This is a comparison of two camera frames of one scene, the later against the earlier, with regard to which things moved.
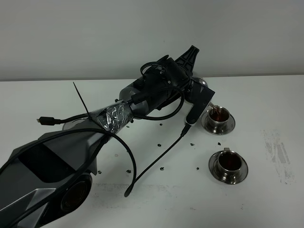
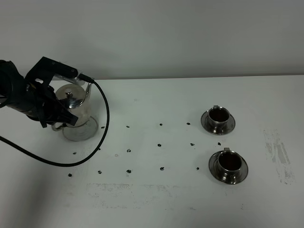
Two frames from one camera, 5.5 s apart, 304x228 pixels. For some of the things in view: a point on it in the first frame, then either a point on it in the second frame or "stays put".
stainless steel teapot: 204,82 → 76,98
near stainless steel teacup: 229,164 stays put
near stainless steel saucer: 213,167 stays put
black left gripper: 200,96 → 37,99
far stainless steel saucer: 204,120 stays put
